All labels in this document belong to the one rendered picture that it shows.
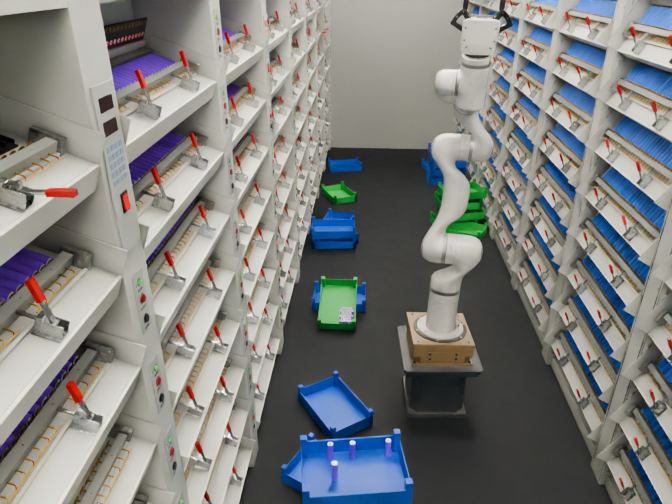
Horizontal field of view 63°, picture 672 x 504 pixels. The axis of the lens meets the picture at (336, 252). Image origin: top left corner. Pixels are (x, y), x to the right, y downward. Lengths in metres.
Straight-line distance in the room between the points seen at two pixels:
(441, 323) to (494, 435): 0.53
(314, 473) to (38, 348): 1.07
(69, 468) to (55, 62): 0.58
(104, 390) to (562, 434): 1.96
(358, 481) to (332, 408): 0.83
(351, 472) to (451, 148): 1.19
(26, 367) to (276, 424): 1.73
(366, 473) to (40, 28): 1.37
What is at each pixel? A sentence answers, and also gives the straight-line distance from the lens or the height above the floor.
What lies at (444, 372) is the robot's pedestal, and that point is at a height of 0.28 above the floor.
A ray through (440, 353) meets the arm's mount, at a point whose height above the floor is 0.34.
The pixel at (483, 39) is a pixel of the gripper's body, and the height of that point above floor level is 1.54.
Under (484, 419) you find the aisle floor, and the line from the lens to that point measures 2.53.
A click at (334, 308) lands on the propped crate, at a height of 0.05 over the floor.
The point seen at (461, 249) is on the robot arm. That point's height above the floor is 0.77.
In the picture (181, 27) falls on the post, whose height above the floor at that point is 1.58.
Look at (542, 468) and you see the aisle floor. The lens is 2.41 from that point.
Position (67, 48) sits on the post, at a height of 1.61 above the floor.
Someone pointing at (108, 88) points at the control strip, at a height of 1.55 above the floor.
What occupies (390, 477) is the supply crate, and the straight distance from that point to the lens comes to 1.72.
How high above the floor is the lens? 1.71
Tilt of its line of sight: 27 degrees down
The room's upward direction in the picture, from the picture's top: straight up
